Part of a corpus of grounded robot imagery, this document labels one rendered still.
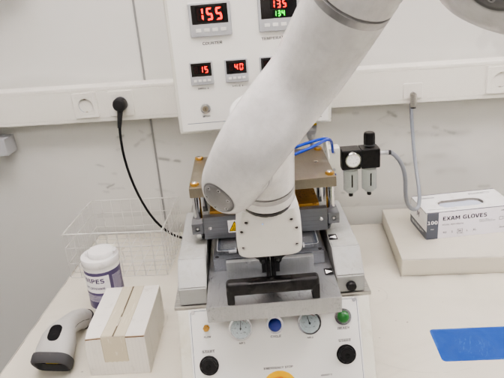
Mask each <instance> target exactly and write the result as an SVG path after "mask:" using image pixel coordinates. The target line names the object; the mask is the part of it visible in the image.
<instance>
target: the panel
mask: <svg viewBox="0 0 504 378"><path fill-rule="evenodd" d="M342 311H346V312H347V313H348V314H349V320H348V321H347V322H345V323H342V322H339V321H338V318H337V315H338V313H339V312H337V313H320V314H318V315H319V317H320V319H321V327H320V329H319V331H318V332H316V333H315V334H305V333H303V332H302V331H301V330H300V329H299V327H298V318H299V316H284V317H275V318H277V319H279V320H280V321H281V329H280V330H279V331H276V332H273V331H271V330H270V329H269V321H270V320H271V319H274V318H265V319H250V321H251V323H252V327H253V328H252V333H251V335H250V337H249V338H247V339H245V340H236V339H235V338H233V337H232V336H231V334H230V331H229V326H230V322H231V321H229V322H212V323H208V317H207V311H206V308H201V309H192V310H188V319H189V329H190V348H191V358H192V368H193V378H277V377H283V378H365V362H364V354H363V346H362V330H361V322H360V313H359V298H358V296H357V295H354V296H345V297H342ZM342 347H351V348H352V349H353V350H354V352H355V358H354V360H353V361H352V362H350V363H344V362H342V361H341V360H340V358H339V355H338V353H339V351H340V349H341V348H342ZM207 358H212V359H214V360H215V361H216V362H217V370H216V371H215V372H214V373H213V374H211V375H208V374H205V373H203V372H202V369H201V364H202V362H203V360H204V359H207Z"/></svg>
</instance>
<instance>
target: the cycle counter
mask: <svg viewBox="0 0 504 378"><path fill-rule="evenodd" d="M195 15H196V23H206V22H215V21H224V10H223V5H213V6H204V7H195Z"/></svg>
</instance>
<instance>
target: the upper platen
mask: <svg viewBox="0 0 504 378"><path fill-rule="evenodd" d="M295 196H296V199H297V201H298V206H299V207H303V206H319V205H320V204H319V201H318V199H317V195H316V193H315V190H314V189H313V188H308V189H298V190H295ZM209 213H210V215H213V214H222V212H219V211H217V210H216V209H214V208H213V207H212V206H210V211H209Z"/></svg>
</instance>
